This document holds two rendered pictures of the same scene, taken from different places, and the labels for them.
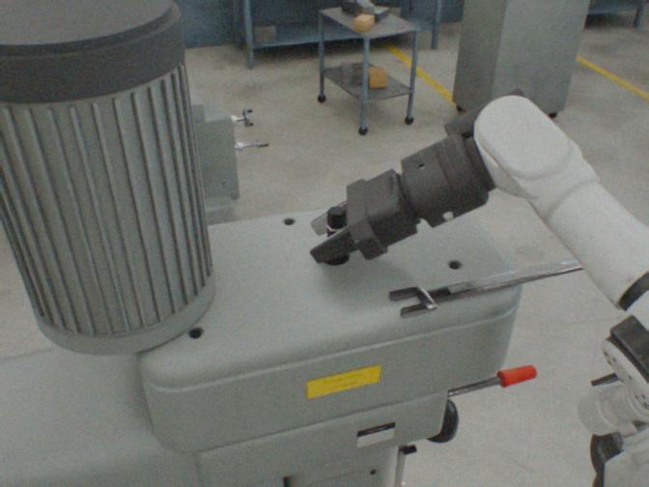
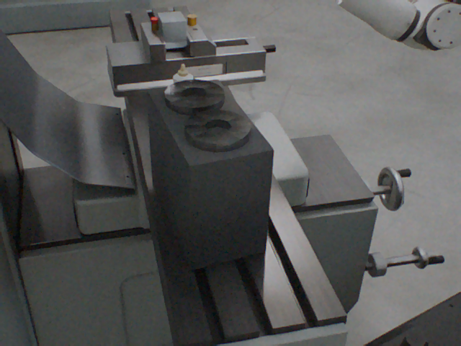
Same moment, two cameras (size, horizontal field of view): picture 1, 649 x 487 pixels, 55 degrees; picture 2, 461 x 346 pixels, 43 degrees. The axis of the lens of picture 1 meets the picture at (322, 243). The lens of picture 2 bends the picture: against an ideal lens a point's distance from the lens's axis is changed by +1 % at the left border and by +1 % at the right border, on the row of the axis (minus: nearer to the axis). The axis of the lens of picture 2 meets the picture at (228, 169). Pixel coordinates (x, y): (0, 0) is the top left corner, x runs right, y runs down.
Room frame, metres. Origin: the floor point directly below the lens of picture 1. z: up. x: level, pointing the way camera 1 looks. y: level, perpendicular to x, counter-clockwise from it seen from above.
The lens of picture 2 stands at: (-0.45, -0.16, 1.54)
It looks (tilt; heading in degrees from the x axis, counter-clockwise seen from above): 35 degrees down; 3
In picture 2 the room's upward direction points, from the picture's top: 2 degrees clockwise
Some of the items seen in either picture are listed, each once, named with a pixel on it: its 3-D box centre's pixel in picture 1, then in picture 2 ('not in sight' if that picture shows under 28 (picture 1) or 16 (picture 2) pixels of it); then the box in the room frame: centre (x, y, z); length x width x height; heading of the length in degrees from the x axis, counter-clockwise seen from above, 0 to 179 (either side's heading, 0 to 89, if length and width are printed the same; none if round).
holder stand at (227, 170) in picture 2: not in sight; (205, 166); (0.27, -0.09, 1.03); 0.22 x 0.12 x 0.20; 24
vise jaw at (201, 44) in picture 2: not in sight; (197, 37); (0.78, -0.02, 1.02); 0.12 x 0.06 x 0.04; 19
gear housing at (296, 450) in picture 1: (304, 377); not in sight; (0.61, 0.03, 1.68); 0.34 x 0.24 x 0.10; 107
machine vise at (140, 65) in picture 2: not in sight; (186, 52); (0.78, 0.00, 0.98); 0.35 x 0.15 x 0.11; 109
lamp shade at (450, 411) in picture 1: (438, 415); not in sight; (0.71, -0.20, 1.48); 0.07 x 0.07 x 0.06
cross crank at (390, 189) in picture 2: not in sight; (377, 190); (0.77, -0.49, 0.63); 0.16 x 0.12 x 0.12; 107
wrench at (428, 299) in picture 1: (491, 282); not in sight; (0.57, -0.20, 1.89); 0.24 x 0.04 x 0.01; 108
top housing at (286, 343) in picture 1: (323, 306); not in sight; (0.62, 0.00, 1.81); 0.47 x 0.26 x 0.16; 107
